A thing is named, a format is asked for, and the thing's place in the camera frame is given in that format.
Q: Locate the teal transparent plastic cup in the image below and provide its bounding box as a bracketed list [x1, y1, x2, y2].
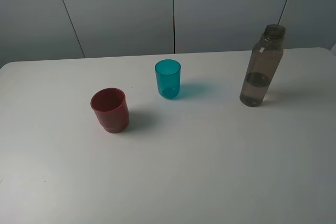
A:
[154, 59, 181, 99]

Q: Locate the smoky transparent plastic bottle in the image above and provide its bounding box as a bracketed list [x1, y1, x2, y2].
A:
[239, 24, 286, 107]

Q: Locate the red plastic cup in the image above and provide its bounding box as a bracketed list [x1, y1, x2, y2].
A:
[90, 88, 130, 134]

